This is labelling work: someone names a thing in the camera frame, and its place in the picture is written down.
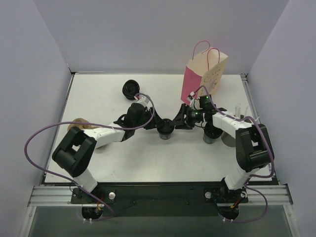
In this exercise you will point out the brown cardboard cup carrier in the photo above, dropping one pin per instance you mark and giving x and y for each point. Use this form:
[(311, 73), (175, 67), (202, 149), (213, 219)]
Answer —
[(80, 123)]

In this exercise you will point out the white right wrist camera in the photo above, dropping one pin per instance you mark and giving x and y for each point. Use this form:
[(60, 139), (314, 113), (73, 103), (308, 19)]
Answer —
[(192, 99)]

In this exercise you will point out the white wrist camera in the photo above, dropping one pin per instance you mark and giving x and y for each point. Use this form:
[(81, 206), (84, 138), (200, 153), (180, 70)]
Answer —
[(143, 100), (192, 99)]

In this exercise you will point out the stack of black cup lids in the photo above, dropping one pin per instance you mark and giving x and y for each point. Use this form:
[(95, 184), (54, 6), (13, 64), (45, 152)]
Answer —
[(130, 89)]

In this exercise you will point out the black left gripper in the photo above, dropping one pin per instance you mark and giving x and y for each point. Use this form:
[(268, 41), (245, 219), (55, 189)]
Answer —
[(151, 119)]

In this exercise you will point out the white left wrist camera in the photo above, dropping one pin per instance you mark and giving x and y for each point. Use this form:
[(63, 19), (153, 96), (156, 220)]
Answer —
[(143, 100)]

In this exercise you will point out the aluminium frame rail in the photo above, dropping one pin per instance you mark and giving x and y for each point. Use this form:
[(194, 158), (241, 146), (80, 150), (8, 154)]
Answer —
[(60, 196)]

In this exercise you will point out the grey cylindrical utensil holder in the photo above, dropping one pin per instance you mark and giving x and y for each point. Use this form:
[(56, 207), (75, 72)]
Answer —
[(229, 139)]

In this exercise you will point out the white plastic fork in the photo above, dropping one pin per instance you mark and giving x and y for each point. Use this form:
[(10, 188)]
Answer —
[(245, 112)]

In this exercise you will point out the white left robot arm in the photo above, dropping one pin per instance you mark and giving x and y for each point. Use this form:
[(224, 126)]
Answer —
[(74, 152)]

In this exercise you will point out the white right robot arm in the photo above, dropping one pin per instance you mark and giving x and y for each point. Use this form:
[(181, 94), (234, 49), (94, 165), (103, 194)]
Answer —
[(252, 143)]

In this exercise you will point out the black paper coffee cup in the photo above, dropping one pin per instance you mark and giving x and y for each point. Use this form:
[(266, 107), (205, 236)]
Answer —
[(165, 135)]

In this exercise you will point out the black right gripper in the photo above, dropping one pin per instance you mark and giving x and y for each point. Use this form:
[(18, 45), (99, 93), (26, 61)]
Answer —
[(184, 116)]

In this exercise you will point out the pink cream paper bag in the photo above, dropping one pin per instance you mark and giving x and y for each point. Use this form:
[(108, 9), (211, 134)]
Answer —
[(203, 72)]

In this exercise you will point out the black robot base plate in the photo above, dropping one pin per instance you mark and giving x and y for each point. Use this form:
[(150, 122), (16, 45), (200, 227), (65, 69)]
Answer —
[(171, 199)]

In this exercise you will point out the black plastic cup lid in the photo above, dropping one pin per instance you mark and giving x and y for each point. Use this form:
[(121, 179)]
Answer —
[(166, 128)]

